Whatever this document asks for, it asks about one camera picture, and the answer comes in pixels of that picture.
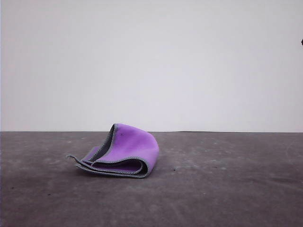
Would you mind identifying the purple towel with grey hem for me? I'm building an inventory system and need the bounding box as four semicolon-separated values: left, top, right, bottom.
65;122;159;179

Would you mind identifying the grey table cloth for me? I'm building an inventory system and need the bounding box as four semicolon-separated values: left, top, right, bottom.
0;131;303;227

